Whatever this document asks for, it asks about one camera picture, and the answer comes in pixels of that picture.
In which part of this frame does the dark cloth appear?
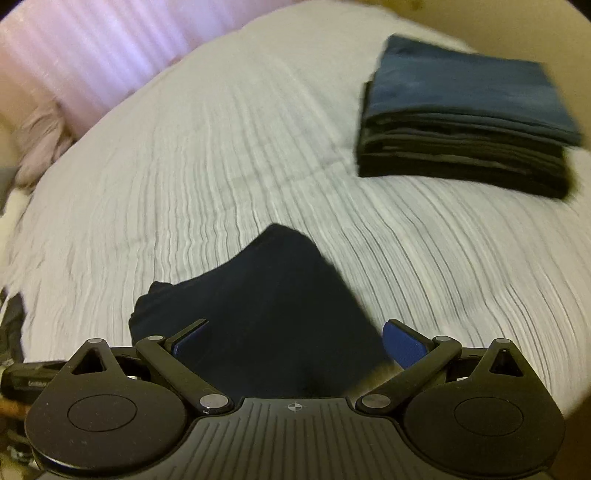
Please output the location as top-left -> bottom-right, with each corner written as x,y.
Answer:
0,286 -> 27,365

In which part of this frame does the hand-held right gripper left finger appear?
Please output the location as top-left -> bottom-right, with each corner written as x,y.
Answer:
60,318 -> 234,414

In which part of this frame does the bed with lilac sheet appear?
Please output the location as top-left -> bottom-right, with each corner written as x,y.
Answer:
0,0 -> 591,402

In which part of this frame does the pink pillow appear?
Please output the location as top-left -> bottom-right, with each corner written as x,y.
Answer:
16,99 -> 78,188

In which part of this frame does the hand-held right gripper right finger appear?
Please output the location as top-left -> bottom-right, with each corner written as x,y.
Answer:
355,318 -> 532,414

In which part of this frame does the purple object at corner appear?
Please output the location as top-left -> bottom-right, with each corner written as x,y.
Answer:
0,0 -> 296,139

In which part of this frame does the stack of black clothes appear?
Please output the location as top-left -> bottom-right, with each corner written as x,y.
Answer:
356,80 -> 574,200

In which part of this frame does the dark navy garment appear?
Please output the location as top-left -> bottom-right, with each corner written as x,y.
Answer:
129,223 -> 399,400

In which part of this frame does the blue garment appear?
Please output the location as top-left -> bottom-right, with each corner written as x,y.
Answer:
365,34 -> 583,149

